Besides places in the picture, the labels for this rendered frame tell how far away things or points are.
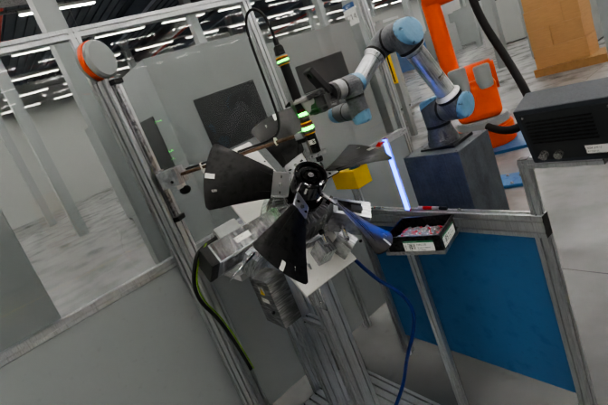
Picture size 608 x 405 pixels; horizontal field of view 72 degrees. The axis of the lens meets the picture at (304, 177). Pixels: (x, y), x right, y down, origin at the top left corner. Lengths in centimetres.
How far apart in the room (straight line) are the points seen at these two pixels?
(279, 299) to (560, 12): 823
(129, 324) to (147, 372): 24
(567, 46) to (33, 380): 898
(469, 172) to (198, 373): 155
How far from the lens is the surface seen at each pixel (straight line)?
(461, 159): 200
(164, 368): 215
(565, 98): 135
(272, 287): 176
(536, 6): 944
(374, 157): 160
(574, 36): 930
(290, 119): 164
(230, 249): 142
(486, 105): 532
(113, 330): 203
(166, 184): 179
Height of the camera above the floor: 152
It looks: 12 degrees down
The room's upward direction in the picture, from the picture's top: 21 degrees counter-clockwise
